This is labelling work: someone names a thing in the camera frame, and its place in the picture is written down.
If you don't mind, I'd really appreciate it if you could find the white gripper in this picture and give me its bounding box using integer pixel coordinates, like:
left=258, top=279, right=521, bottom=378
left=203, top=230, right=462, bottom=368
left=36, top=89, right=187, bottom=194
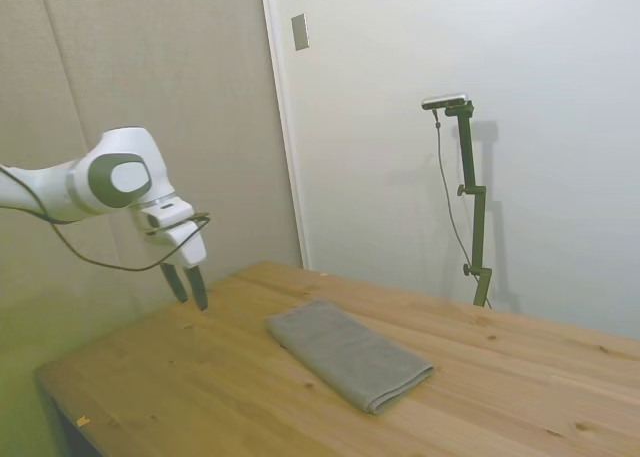
left=133, top=195, right=210, bottom=312

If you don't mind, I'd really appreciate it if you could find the grey towel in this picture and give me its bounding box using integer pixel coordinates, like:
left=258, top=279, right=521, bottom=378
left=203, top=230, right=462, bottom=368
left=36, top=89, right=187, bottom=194
left=264, top=298, right=436, bottom=416

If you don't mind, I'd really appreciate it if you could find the white door frame trim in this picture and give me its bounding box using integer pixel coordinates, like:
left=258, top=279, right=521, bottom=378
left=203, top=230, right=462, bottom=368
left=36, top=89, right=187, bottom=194
left=258, top=0, right=311, bottom=271

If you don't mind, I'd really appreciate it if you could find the grey wall plate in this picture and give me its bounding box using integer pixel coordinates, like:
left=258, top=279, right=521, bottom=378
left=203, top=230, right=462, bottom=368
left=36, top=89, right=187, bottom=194
left=291, top=12, right=311, bottom=52

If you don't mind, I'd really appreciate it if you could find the dark jointed camera stand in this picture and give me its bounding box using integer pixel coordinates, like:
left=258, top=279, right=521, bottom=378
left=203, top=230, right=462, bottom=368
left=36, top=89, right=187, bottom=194
left=443, top=101, right=494, bottom=308

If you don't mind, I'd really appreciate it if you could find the silver camera on stand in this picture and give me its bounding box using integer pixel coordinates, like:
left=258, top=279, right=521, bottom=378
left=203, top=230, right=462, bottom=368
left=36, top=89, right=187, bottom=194
left=421, top=92, right=470, bottom=111

